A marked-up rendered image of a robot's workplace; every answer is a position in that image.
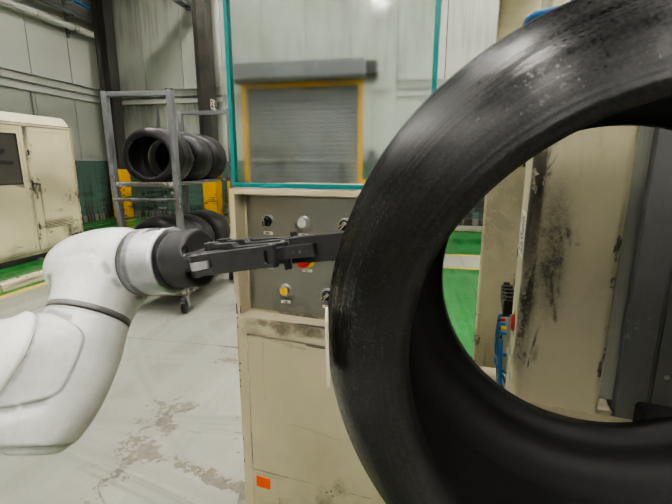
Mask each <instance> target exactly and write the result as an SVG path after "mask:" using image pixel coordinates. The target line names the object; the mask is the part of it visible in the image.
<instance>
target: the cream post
mask: <svg viewBox="0 0 672 504"><path fill-rule="evenodd" d="M638 131H639V126H606V127H597V128H591V129H585V130H580V131H577V132H575V133H573V134H571V135H569V136H567V137H566V138H564V139H562V140H560V141H558V142H557V143H555V144H553V145H552V146H550V147H548V148H547V149H545V150H543V151H542V152H540V153H539V154H537V155H536V156H534V157H533V158H531V159H530V160H528V161H527V162H526V171H525V181H524V192H523V203H522V209H523V210H524V211H525V212H526V219H525V230H524V240H523V250H522V259H521V256H520V254H519V251H518V258H517V267H516V277H515V287H514V298H513V308H512V314H515V329H514V331H511V330H510V340H509V351H508V366H507V375H506V383H505V389H506V390H507V391H509V392H511V393H512V394H514V395H515V396H517V397H519V398H521V399H523V400H525V401H527V402H532V403H538V404H543V405H549V406H555V407H561V408H566V409H572V410H578V411H584V412H589V413H596V414H597V407H598V401H599V394H600V387H601V380H602V374H603V367H604V360H605V353H606V347H607V340H608V333H609V326H610V320H611V313H612V306H613V299H614V293H615V286H616V279H617V272H618V266H619V259H620V252H621V245H622V239H623V232H624V225H625V218H626V212H627V205H628V198H629V191H630V185H631V178H632V171H633V164H634V158H635V151H636V144H637V137H638Z"/></svg>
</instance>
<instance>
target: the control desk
mask: <svg viewBox="0 0 672 504"><path fill-rule="evenodd" d="M360 191H361V190H356V189H310V188H264V187H234V188H229V202H230V221H231V239H242V238H247V237H252V238H262V237H278V236H290V232H293V231H297V234H298V235H309V234H319V233H329V232H339V231H344V230H345V227H346V224H347V221H348V218H349V216H350V213H351V211H352V208H353V206H354V204H355V201H356V199H357V197H358V195H359V193H360ZM334 265H335V261H322V262H308V263H295V264H293V263H292V269H289V270H285V267H284V264H279V266H278V267H276V268H264V269H256V270H247V271H239V272H233V277H234V295H235V313H238V315H236V327H237V345H238V364H239V383H240V401H241V420H242V438H243V457H244V475H245V494H246V504H386V503H385V502H384V500H383V499H382V497H381V496H380V494H379V493H378V491H377V490H376V488H375V487H374V485H373V483H372V482H371V480H370V478H369V477H368V475H367V473H366V471H365V469H364V468H363V466H362V464H361V462H360V460H359V458H358V456H357V454H356V452H355V450H354V447H353V445H352V443H351V441H350V438H349V436H348V433H347V431H346V428H345V425H344V422H343V419H342V416H341V413H340V410H339V407H338V403H337V399H336V395H335V391H334V387H333V382H332V376H331V370H330V387H327V382H326V351H325V309H326V307H328V303H329V293H330V286H331V280H332V275H333V270H334ZM256 475H258V476H261V477H265V478H268V479H270V490H269V489H266V488H262V487H259V486H257V480H256Z"/></svg>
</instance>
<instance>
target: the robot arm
mask: <svg viewBox="0 0 672 504"><path fill-rule="evenodd" d="M343 233H344V231H339V232H329V233H319V234H309V235H298V234H297V231H293V232H290V236H278V237H262V238H252V237H247V238H242V239H231V238H221V239H218V240H217V241H214V240H213V239H212V237H211V236H210V235H209V234H208V233H207V232H205V231H204V230H201V229H187V230H180V229H178V228H176V227H174V226H172V227H171V228H164V227H163V228H144V229H138V230H135V229H132V228H127V227H112V228H102V229H96V230H91V231H87V232H83V233H79V234H77V235H74V236H71V237H69V238H67V239H65V240H63V241H61V242H59V243H58V244H56V245H55V246H54V247H53V248H52V249H51V250H50V251H49V252H48V253H47V255H46V257H45V259H44V262H43V268H42V270H43V276H44V279H45V281H46V284H47V285H48V287H49V288H50V295H49V298H48V301H47V304H46V306H45V308H44V310H43V312H42V313H32V312H28V311H25V312H22V313H20V314H18V315H16V316H14V317H11V318H7V319H0V452H2V453H3V454H5V455H49V454H57V453H59V452H62V451H64V450H65V449H66V448H67V447H69V446H70V445H71V444H73V443H75V442H76V441H78V440H79V439H80V437H81V436H82V435H83V434H84V433H85V431H86V430H87V429H88V427H89V426H90V425H91V423H92V422H93V420H94V418H95V417H96V415H97V413H98V412H99V410H100V408H101V406H102V404H103V402H104V400H105V398H106V396H107V394H108V392H109V389H110V387H111V385H112V382H113V380H114V378H115V375H116V373H117V370H118V367H119V364H120V362H121V358H122V355H123V352H124V347H125V341H126V337H127V334H128V330H129V327H130V325H131V322H132V320H133V318H134V316H135V314H136V313H137V311H138V310H139V308H140V307H141V305H142V304H143V302H144V301H145V300H146V299H147V297H148V296H152V295H162V294H176V293H179V292H182V291H183V290H185V289H186V288H194V287H203V286H205V285H207V284H209V283H210V282H211V281H212V280H213V278H214V276H215V275H217V274H222V273H230V272H239V271H247V270H256V269H264V268H276V267H278V266H279V264H284V267H285V270H289V269H292V263H293V264H295V263H308V262H322V261H336V257H337V253H338V250H339V246H340V243H341V239H342V236H343ZM291 259H292V262H291Z"/></svg>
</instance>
